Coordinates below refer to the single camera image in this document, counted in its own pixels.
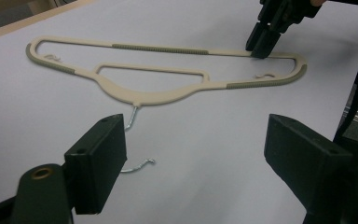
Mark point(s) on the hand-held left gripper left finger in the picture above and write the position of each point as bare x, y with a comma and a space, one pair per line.
96, 161

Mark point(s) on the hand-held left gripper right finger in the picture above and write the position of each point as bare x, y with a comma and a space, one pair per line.
307, 161

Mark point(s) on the beige clothes hanger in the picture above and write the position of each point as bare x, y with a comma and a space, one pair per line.
136, 97

